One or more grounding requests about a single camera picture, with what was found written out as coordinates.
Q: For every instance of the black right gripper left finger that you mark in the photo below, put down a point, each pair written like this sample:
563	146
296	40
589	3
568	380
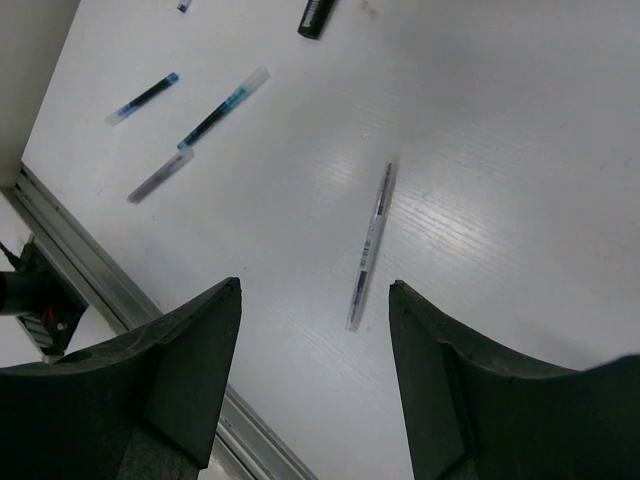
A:
143	405

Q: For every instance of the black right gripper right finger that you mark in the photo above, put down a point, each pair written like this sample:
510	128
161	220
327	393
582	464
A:
476	409

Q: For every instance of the green capped black highlighter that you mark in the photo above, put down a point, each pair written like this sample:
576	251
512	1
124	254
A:
314	18

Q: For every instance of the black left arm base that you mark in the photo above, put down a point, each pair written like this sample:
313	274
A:
45	304

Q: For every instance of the thin black white pen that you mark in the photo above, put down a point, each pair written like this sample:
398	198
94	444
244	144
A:
372	242

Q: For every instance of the light blue clear pen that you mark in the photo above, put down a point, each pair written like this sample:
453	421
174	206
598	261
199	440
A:
142	99

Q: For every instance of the dark blue gel pen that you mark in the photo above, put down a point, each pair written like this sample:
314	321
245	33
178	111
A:
244	90

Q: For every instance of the aluminium table edge rail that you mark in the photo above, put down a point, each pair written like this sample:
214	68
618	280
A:
244	442

